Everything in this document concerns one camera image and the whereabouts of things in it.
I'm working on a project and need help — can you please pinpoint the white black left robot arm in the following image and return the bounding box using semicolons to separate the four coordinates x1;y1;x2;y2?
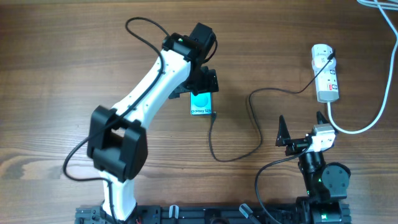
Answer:
87;23;219;223

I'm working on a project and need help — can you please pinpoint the white power strip cord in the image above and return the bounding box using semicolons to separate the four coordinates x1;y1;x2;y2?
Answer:
326;0;398;135

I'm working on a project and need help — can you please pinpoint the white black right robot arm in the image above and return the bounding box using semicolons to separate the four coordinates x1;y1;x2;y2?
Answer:
275;112;352;223

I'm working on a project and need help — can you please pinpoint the white cables top right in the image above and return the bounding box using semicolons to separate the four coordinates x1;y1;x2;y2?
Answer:
356;0;398;11

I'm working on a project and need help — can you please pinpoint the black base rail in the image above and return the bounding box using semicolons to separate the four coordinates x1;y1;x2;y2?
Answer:
74;203;352;224

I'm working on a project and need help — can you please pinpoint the blue Galaxy smartphone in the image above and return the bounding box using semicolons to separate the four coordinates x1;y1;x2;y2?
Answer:
190;93;213;116

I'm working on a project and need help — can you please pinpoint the thin black charger cable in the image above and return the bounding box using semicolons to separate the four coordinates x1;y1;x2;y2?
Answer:
208;49;336;163

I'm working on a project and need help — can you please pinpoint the white power strip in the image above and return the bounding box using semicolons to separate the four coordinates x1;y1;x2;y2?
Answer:
312;44;339;103

